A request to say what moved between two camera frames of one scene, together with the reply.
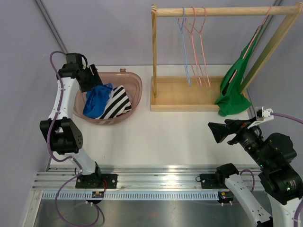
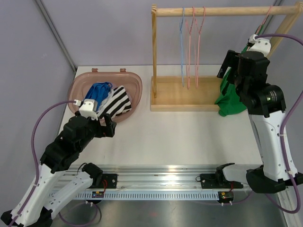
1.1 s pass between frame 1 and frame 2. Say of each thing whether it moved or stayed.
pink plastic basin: stayed
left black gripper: moved
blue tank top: moved
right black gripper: moved
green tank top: stayed
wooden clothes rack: stayed
